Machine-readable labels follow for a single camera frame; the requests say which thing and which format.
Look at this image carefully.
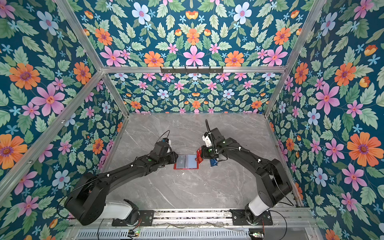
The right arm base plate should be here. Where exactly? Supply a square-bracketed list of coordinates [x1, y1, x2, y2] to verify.
[230, 209, 273, 226]

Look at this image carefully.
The red credit card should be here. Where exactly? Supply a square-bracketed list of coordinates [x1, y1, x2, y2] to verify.
[196, 148, 204, 165]

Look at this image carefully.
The red leather card holder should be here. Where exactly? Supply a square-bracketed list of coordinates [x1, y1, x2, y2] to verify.
[174, 155, 202, 170]

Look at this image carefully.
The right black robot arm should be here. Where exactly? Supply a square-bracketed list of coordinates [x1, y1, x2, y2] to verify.
[202, 120, 293, 224]

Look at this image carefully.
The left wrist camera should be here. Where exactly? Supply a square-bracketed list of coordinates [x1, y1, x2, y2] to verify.
[157, 138, 172, 153]

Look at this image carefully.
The blue card tray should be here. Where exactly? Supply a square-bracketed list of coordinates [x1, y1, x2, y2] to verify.
[210, 158, 218, 167]

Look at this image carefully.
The white vented cable duct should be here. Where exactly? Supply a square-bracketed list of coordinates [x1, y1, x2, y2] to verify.
[75, 229, 251, 240]

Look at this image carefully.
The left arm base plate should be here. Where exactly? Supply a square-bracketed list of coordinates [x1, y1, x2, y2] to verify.
[112, 210, 155, 227]

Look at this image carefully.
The black hook rack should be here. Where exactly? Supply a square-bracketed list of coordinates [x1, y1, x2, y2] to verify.
[160, 67, 224, 74]

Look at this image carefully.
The aluminium mounting rail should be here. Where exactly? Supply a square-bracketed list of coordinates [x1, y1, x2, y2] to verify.
[67, 207, 317, 229]

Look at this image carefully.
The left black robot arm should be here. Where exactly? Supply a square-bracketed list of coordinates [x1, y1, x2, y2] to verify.
[64, 138, 178, 226]

